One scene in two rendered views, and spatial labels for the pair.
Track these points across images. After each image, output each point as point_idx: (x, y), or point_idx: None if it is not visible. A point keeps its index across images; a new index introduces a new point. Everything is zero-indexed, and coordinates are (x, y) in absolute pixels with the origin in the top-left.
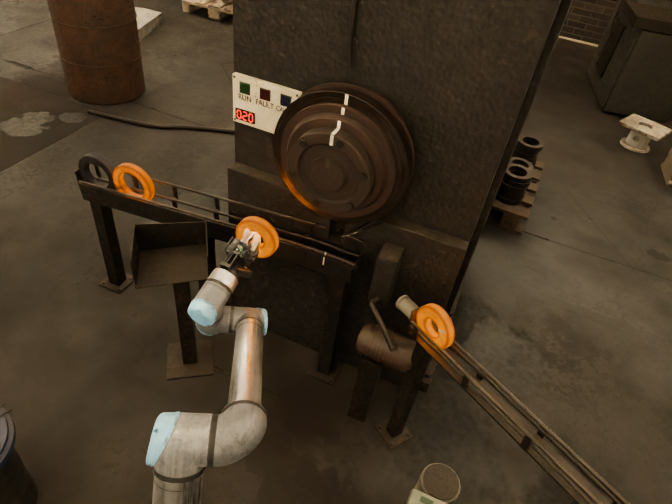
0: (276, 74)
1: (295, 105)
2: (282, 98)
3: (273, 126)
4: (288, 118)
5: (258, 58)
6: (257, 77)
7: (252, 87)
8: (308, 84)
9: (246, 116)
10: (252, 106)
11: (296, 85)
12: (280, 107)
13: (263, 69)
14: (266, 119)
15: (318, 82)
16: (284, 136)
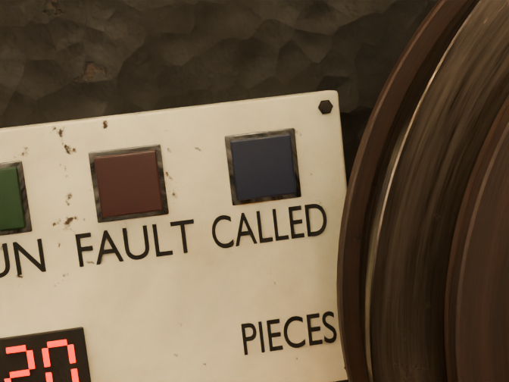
0: (163, 54)
1: (498, 25)
2: (244, 157)
3: (213, 355)
4: (460, 144)
5: (38, 4)
6: (50, 118)
7: (39, 174)
8: (357, 36)
9: (30, 371)
10: (58, 292)
11: (291, 69)
12: (236, 220)
13: (79, 56)
14: (161, 332)
15: (410, 2)
16: (480, 275)
